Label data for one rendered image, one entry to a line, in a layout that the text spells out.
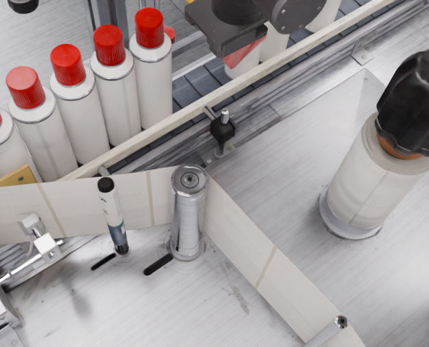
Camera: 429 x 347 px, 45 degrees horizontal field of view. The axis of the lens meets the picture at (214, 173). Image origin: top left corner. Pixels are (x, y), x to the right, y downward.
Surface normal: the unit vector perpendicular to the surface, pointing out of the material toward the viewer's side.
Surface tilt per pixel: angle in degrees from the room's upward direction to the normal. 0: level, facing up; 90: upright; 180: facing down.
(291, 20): 90
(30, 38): 0
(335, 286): 0
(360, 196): 87
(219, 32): 0
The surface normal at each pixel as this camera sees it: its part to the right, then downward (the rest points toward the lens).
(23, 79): 0.04, -0.51
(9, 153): 0.75, 0.61
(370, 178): -0.67, 0.61
